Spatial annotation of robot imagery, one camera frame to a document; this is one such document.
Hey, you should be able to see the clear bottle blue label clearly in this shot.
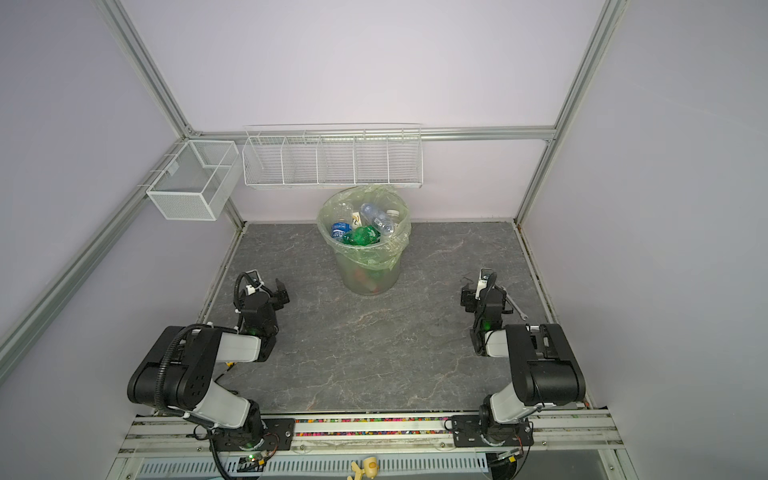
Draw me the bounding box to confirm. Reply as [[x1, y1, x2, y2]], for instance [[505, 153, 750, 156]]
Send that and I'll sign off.
[[330, 205, 353, 242]]

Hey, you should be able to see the green bottle yellow cap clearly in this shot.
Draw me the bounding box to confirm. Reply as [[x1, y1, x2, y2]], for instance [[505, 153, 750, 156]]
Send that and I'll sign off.
[[341, 225, 381, 247]]

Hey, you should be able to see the clear bottle dark blue neck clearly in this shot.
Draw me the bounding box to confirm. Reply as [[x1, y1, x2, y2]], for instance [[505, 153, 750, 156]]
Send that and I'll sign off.
[[360, 203, 396, 236]]

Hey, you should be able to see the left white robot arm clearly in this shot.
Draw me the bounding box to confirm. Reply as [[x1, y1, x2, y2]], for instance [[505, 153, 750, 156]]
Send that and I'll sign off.
[[127, 270, 290, 451]]

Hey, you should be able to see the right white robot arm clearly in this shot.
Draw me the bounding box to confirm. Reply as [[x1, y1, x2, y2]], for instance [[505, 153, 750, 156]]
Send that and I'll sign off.
[[452, 268, 586, 447]]

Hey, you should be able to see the green-lined mesh waste bin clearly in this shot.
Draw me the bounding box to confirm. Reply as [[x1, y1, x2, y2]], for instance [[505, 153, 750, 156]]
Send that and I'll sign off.
[[317, 185, 412, 296]]

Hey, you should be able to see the silver wrench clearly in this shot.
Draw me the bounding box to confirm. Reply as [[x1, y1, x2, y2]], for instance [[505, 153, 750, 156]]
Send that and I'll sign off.
[[506, 295, 528, 322]]

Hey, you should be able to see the yellow toy figure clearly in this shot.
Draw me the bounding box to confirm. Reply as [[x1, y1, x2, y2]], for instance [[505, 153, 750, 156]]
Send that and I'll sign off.
[[347, 456, 380, 480]]

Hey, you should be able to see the white mesh wall basket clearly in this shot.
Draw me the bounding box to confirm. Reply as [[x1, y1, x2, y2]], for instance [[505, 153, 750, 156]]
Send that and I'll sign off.
[[147, 140, 242, 221]]

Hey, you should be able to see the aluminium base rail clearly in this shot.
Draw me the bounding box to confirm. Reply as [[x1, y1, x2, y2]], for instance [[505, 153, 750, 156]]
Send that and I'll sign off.
[[117, 409, 625, 458]]

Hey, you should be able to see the white wire wall shelf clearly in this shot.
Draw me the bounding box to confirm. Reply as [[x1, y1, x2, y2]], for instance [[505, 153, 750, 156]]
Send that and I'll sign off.
[[241, 123, 424, 189]]

